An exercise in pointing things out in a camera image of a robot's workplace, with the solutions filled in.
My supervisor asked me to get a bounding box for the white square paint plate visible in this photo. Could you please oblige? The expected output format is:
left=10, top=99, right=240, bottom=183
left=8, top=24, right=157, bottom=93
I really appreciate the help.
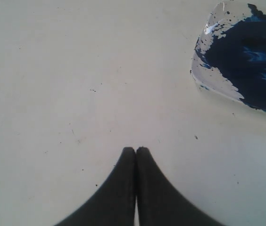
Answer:
left=190, top=1, right=266, bottom=112

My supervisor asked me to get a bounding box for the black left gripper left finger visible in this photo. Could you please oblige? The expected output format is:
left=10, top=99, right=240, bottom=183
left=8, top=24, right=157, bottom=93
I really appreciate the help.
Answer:
left=57, top=147, right=136, bottom=226

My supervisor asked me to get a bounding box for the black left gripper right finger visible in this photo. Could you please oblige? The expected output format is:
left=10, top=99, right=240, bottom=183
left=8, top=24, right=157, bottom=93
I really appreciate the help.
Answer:
left=136, top=147, right=222, bottom=226

